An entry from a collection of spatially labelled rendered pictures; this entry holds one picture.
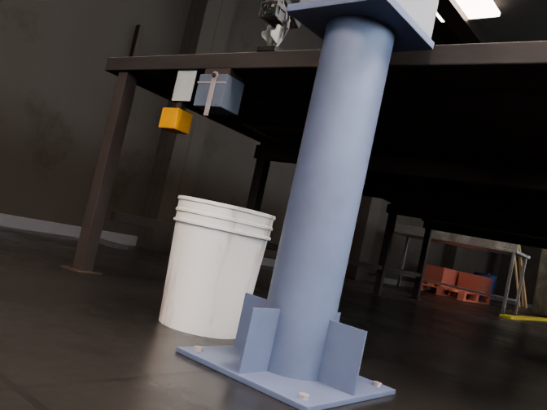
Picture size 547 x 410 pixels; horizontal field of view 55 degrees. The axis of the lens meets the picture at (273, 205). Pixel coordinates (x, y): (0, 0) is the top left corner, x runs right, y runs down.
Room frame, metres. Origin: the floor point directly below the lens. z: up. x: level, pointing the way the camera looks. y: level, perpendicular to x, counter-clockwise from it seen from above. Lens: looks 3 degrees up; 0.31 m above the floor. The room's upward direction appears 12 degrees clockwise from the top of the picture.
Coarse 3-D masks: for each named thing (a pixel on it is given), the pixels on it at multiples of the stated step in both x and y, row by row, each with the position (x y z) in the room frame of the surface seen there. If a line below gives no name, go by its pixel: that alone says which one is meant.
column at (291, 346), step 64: (320, 0) 1.19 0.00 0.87; (384, 0) 1.09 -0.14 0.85; (320, 64) 1.25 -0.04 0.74; (384, 64) 1.22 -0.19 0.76; (320, 128) 1.20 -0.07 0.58; (320, 192) 1.19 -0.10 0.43; (320, 256) 1.19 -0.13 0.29; (256, 320) 1.15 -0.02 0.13; (320, 320) 1.20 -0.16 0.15; (256, 384) 1.09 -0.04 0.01; (320, 384) 1.19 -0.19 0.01
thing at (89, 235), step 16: (128, 80) 2.19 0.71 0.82; (128, 96) 2.20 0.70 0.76; (112, 112) 2.20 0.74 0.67; (128, 112) 2.22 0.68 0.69; (112, 128) 2.18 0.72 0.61; (112, 144) 2.18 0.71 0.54; (112, 160) 2.20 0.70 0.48; (96, 176) 2.20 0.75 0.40; (112, 176) 2.21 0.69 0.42; (96, 192) 2.18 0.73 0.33; (96, 208) 2.18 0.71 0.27; (96, 224) 2.20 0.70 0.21; (80, 240) 2.20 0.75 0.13; (96, 240) 2.21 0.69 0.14; (80, 256) 2.19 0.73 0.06; (80, 272) 2.14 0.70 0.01; (96, 272) 2.24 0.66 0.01
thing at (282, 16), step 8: (272, 0) 1.71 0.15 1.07; (280, 0) 1.74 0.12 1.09; (264, 8) 1.72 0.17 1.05; (272, 8) 1.71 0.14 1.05; (280, 8) 1.71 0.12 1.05; (264, 16) 1.73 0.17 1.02; (272, 16) 1.71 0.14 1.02; (280, 16) 1.73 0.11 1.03; (288, 16) 1.76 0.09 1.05; (280, 24) 1.76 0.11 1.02
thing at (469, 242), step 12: (396, 228) 7.04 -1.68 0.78; (408, 228) 6.94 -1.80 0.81; (420, 228) 6.83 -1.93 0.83; (408, 240) 7.52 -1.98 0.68; (432, 240) 7.06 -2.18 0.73; (444, 240) 6.61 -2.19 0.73; (456, 240) 6.52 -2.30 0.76; (468, 240) 6.43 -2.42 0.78; (480, 240) 6.34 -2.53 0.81; (492, 240) 6.25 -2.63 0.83; (504, 252) 6.37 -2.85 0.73; (516, 252) 6.07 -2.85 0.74; (408, 276) 6.91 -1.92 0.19; (504, 300) 6.11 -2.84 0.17; (516, 300) 6.53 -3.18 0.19; (504, 312) 6.11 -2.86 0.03; (516, 312) 6.51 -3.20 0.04
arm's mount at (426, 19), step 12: (300, 0) 1.27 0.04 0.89; (312, 0) 1.24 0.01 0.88; (396, 0) 1.20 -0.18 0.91; (408, 0) 1.23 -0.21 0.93; (420, 0) 1.27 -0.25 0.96; (432, 0) 1.31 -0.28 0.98; (408, 12) 1.24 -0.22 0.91; (420, 12) 1.28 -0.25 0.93; (432, 12) 1.32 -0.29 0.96; (420, 24) 1.28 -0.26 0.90; (432, 24) 1.32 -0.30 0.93
